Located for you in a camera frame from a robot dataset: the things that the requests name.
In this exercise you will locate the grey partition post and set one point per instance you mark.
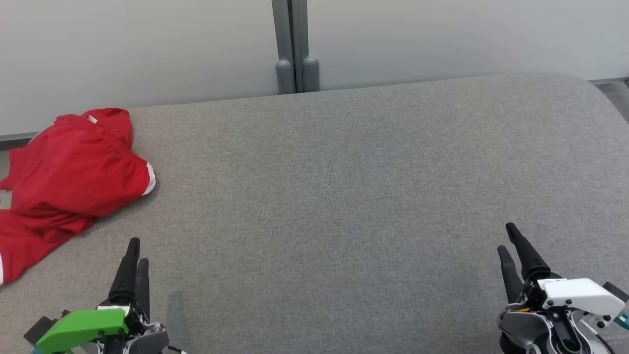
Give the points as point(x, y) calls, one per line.
point(290, 29)

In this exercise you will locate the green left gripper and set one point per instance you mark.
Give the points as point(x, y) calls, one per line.
point(83, 327)

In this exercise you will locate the red shorts with white stripe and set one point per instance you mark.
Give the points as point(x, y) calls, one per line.
point(73, 167)

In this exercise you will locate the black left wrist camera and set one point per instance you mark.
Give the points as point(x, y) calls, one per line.
point(39, 328)

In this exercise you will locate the grey rounded post cap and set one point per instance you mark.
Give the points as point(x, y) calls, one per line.
point(310, 76)
point(285, 78)

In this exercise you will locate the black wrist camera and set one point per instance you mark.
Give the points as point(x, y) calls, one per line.
point(618, 291)
point(39, 328)

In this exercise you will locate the red basketball jersey white trim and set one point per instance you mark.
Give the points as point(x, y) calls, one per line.
point(24, 241)

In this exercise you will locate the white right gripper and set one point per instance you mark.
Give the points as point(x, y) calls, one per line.
point(580, 295)

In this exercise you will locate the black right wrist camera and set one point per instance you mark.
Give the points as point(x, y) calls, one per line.
point(618, 291)

